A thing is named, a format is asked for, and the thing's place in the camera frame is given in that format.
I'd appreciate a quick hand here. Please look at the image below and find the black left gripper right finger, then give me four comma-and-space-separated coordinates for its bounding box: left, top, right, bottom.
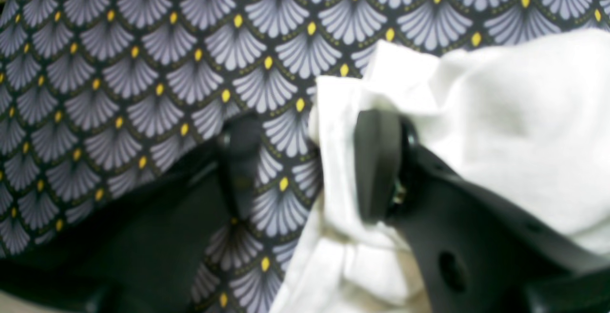
355, 110, 610, 313

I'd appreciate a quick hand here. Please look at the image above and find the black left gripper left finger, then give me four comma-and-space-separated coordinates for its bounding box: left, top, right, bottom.
1, 118, 262, 313

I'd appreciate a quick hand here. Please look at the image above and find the white printed T-shirt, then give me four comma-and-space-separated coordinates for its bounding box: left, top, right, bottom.
270, 30, 609, 313

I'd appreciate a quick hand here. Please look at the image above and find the patterned fan-print tablecloth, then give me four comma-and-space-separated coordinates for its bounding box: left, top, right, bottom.
1, 0, 609, 313

